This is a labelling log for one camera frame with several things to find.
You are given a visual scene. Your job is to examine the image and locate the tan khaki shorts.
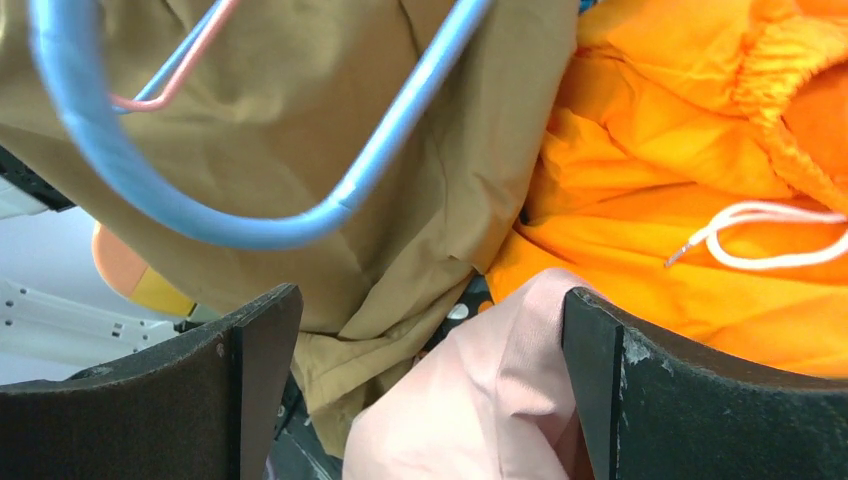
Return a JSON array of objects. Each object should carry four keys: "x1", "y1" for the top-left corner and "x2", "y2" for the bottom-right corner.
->
[{"x1": 1, "y1": 1, "x2": 578, "y2": 457}]

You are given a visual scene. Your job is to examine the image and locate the camouflage patterned shorts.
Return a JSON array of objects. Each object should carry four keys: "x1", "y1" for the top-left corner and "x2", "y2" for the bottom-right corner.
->
[{"x1": 421, "y1": 275, "x2": 494, "y2": 354}]

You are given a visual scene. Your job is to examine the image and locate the light blue hanger middle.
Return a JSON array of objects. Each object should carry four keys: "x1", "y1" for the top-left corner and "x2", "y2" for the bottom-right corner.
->
[{"x1": 29, "y1": 1, "x2": 491, "y2": 250}]

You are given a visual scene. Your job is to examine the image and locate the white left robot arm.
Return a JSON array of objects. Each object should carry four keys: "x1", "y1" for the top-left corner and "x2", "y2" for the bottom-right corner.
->
[{"x1": 1, "y1": 150, "x2": 214, "y2": 384}]

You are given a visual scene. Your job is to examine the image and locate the white drawstring cord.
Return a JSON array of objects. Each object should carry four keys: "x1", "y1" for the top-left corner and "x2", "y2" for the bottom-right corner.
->
[{"x1": 664, "y1": 200, "x2": 848, "y2": 272}]

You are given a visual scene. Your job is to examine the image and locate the pink wire hanger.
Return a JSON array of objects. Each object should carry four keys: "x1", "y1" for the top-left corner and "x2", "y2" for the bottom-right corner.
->
[{"x1": 109, "y1": 0, "x2": 241, "y2": 114}]

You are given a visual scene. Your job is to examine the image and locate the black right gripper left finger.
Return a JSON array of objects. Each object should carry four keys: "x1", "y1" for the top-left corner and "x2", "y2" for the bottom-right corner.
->
[{"x1": 1, "y1": 284, "x2": 303, "y2": 479}]

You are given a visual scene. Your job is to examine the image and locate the pink shorts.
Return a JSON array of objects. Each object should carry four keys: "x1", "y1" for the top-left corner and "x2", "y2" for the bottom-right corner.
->
[{"x1": 343, "y1": 269, "x2": 593, "y2": 480}]

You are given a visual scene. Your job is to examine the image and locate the orange shorts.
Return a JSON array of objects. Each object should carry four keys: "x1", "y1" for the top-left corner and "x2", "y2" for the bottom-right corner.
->
[{"x1": 486, "y1": 1, "x2": 847, "y2": 379}]

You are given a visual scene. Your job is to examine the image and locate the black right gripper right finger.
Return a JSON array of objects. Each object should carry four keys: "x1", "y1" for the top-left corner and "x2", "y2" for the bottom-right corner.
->
[{"x1": 562, "y1": 287, "x2": 847, "y2": 479}]

